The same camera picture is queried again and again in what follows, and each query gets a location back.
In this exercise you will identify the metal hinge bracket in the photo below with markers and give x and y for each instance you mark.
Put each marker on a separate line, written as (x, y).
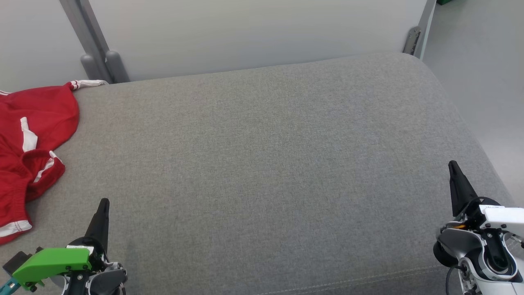
(412, 41)

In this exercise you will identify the grey metal partition post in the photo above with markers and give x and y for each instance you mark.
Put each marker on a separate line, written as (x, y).
(86, 32)

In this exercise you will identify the light grey partition edge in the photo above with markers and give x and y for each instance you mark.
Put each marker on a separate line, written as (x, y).
(425, 24)

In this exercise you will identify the teal left camera connector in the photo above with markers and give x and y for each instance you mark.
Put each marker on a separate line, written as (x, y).
(8, 286)

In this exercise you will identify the red white-sleeved basketball jersey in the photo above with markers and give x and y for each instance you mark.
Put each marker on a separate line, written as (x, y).
(41, 106)

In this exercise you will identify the grey fabric sofa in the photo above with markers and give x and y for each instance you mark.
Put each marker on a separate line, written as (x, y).
(262, 164)

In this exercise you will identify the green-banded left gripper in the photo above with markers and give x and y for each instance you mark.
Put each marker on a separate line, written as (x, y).
(53, 262)

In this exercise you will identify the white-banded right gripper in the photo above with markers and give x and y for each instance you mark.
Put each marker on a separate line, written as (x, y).
(503, 217)

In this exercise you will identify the red white basketball shorts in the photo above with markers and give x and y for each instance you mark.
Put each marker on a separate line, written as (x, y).
(16, 196)

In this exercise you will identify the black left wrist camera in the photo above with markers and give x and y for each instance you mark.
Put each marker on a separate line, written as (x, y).
(16, 260)

